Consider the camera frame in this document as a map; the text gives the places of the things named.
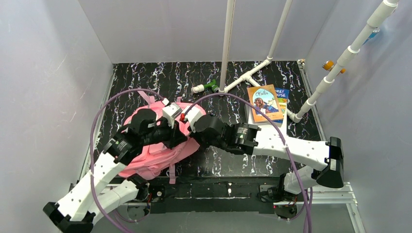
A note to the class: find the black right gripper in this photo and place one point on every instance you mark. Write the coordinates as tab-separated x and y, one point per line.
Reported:
196	135

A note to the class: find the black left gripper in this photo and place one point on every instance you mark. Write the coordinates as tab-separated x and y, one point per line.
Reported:
178	135

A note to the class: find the pink student backpack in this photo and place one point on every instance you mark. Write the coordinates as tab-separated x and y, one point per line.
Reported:
155	158

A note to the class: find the orange Othello book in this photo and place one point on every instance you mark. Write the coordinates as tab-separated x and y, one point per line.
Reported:
265	99

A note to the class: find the large grey white book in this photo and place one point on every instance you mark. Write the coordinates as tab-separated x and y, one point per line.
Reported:
263	125

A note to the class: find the blue storey house book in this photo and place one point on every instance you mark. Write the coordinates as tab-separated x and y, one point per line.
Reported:
283	97

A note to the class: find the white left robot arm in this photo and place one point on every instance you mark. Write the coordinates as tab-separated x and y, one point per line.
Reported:
101	190

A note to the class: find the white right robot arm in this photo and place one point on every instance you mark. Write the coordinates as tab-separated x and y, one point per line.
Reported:
323	160

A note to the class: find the green white pipe fitting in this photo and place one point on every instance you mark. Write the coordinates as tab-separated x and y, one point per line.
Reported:
202	87

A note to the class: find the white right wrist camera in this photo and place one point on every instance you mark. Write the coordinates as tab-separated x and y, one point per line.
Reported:
192	116

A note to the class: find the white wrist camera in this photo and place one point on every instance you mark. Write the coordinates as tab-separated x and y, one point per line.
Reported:
192	116
170	111

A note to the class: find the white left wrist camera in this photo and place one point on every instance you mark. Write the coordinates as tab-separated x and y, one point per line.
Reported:
170	111

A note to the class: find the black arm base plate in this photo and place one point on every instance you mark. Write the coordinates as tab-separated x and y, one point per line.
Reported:
224	194

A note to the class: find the orange yellow wall knob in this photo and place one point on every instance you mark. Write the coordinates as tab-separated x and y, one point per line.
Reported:
329	65

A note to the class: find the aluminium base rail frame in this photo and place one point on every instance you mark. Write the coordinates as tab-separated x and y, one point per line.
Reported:
174	79

